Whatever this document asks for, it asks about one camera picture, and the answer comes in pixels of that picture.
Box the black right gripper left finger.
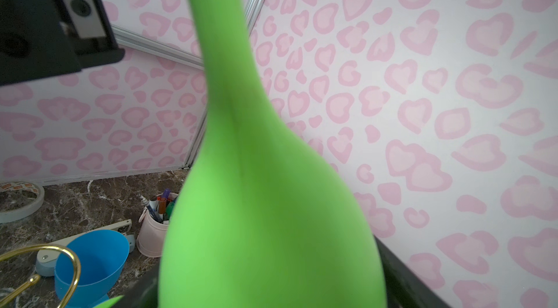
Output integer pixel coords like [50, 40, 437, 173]
[113, 264, 160, 308]

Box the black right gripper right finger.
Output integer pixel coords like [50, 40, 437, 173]
[374, 236, 450, 308]

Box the blue glass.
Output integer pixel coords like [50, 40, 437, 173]
[67, 230, 129, 307]

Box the green glass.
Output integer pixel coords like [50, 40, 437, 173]
[158, 0, 387, 307]
[94, 296, 123, 308]

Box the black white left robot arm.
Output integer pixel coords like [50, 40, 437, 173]
[1, 0, 125, 86]

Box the pink pen holder cup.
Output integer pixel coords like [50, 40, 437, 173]
[136, 189, 178, 258]

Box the white grey stapler tool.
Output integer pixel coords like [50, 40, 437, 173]
[34, 219, 136, 277]

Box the masking tape roll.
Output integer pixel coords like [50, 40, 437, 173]
[1, 182, 45, 224]

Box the gold wire glass rack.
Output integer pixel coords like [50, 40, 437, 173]
[1, 244, 82, 307]

